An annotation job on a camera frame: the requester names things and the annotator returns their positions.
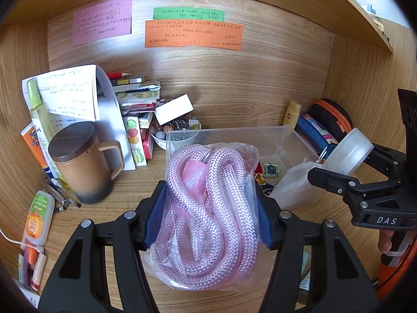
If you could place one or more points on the pink paper note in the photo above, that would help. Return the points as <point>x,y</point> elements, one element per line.
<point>101,21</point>

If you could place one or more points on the yellow tube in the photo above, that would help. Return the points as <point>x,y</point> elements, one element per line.
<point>292,114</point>

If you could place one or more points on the yellow-green spray bottle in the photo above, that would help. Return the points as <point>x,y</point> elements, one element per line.
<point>34,104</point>

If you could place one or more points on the white bottle with orange label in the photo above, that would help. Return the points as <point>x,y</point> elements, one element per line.
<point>39,218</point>

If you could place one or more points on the dark pen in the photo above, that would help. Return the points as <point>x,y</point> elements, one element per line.
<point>62,194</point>

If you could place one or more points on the bowl of small trinkets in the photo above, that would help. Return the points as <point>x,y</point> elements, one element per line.
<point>163,133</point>

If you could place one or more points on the brown mug with lid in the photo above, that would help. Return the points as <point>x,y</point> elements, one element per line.
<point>81,172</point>

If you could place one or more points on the clear plastic bin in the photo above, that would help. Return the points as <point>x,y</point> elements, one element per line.
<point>228,137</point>

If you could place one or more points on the orange paper note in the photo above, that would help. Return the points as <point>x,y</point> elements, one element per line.
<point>195,36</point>

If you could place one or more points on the green paper note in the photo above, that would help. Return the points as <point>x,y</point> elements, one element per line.
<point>189,13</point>

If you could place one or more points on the small square gadget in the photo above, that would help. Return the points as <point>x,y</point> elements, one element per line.
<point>271,169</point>

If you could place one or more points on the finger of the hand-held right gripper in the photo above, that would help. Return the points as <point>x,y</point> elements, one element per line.
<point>387,156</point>
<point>332,177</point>

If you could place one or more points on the red pen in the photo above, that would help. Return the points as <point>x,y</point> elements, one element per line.
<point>117,75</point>

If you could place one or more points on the white plastic bag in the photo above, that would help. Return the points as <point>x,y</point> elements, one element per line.
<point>293,182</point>

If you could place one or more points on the stack of books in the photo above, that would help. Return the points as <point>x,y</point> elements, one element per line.
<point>136,99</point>

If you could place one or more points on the white paper sheets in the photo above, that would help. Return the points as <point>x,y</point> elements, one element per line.
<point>75,94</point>

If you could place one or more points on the red and gold wrapper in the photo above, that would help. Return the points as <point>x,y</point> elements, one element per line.
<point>259,171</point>

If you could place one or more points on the white lip balm tube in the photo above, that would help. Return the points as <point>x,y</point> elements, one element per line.
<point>39,272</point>

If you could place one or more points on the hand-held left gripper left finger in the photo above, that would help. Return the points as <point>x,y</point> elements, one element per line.
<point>156,221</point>

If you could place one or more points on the translucent white round lid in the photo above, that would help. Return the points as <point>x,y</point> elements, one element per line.
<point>350,151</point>

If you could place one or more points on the fruit print booklet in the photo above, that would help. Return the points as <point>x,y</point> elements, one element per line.
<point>135,143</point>

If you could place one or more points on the person's right hand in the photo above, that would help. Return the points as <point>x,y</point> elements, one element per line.
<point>386,239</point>

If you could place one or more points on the orange sunscreen tube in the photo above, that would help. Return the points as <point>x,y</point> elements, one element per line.
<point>34,150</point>

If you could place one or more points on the orange lip balm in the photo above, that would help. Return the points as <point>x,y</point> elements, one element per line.
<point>31,256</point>

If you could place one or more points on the printed paper card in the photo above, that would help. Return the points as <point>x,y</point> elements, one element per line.
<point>305,269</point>

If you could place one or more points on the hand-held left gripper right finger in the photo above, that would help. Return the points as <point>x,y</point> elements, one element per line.
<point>264,223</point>

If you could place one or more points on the black and orange round case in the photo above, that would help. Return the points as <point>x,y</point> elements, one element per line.
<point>335,114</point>

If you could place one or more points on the orange object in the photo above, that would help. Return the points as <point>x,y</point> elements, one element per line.
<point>394,283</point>

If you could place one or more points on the white cardboard box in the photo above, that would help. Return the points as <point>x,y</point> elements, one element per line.
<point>174,109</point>

